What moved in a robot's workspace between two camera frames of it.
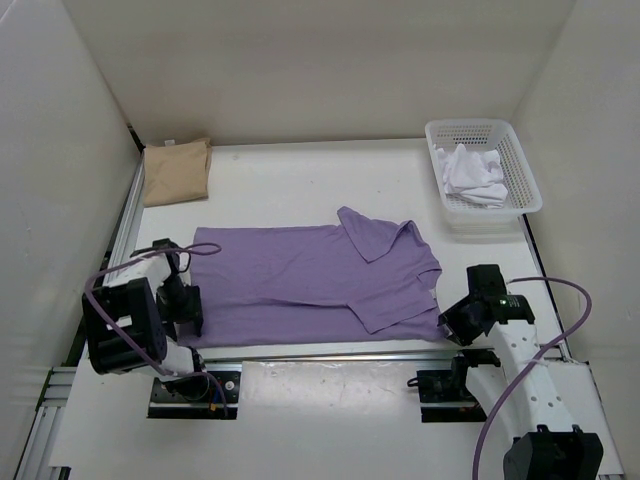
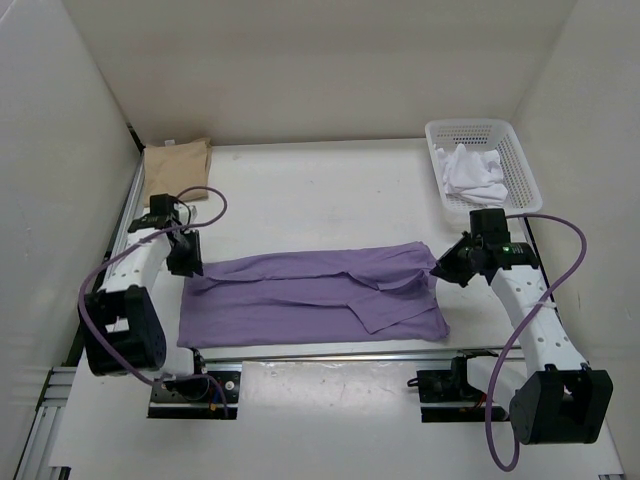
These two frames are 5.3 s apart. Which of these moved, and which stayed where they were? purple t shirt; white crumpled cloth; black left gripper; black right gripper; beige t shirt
Moved: black left gripper; black right gripper; purple t shirt
Stayed: beige t shirt; white crumpled cloth
